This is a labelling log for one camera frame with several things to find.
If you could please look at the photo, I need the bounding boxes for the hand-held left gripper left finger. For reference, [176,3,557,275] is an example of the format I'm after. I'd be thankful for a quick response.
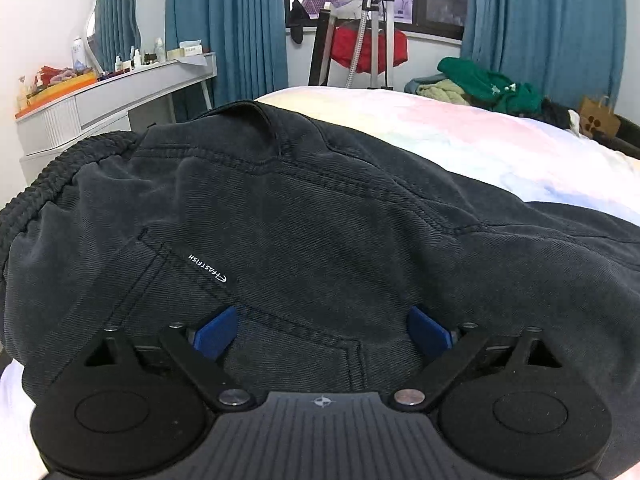
[84,306,256,410]

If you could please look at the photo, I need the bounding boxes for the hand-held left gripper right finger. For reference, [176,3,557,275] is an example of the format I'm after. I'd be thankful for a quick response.
[393,305,557,409]

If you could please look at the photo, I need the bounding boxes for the dark grey pants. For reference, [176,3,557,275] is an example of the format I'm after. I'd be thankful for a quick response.
[0,100,640,471]

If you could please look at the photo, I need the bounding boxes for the olive green cloth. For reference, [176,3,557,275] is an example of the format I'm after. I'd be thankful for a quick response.
[417,80,473,106]

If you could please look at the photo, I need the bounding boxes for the green hoodie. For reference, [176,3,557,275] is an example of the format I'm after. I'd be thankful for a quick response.
[437,57,545,114]

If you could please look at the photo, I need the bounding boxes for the white vanity desk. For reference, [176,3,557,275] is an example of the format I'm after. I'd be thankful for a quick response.
[14,58,219,181]

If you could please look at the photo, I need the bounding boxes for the brown paper bag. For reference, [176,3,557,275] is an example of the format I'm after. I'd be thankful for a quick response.
[578,96,622,139]

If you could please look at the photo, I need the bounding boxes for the white tissue box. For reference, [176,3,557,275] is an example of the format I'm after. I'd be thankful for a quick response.
[167,41,204,63]

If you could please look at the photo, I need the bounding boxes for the orange tray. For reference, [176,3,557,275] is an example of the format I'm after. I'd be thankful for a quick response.
[26,75,98,107]

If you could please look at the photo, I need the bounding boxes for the red cloth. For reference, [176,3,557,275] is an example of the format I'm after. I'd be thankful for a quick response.
[331,27,409,70]

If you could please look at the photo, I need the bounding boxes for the blue curtain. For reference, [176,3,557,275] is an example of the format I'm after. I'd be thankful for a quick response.
[460,0,629,117]
[165,0,291,109]

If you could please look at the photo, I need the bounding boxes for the garment steamer stand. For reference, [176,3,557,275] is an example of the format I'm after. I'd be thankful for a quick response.
[308,0,413,92]

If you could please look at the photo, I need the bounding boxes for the black sock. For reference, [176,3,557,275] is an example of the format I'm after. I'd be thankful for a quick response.
[289,0,311,45]

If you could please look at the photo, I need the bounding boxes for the wavy-edged mirror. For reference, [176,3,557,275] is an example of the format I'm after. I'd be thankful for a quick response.
[86,0,143,74]

